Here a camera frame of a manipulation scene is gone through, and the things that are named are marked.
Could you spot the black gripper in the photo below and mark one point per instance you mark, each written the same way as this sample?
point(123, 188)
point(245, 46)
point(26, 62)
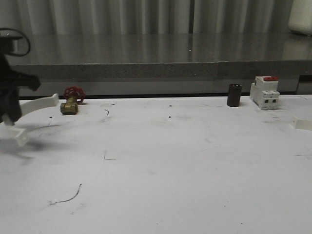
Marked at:
point(11, 81)

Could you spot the white pipe clamp half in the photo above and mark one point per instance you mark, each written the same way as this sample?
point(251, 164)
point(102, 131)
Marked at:
point(302, 124)
point(19, 110)

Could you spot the brass valve red handwheel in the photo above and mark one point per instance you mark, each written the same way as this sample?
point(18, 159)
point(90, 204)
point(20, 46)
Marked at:
point(74, 96)

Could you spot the grey stone counter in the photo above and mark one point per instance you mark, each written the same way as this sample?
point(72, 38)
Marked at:
point(157, 65)

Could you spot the dark brown cylindrical capacitor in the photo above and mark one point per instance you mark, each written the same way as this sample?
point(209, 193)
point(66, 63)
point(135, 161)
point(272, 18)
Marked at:
point(234, 95)

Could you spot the white rice cooker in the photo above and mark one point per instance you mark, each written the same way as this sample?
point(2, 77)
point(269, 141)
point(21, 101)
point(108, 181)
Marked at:
point(300, 20)

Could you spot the white circuit breaker red switch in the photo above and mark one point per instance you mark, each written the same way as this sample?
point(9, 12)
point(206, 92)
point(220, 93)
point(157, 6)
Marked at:
point(264, 92)

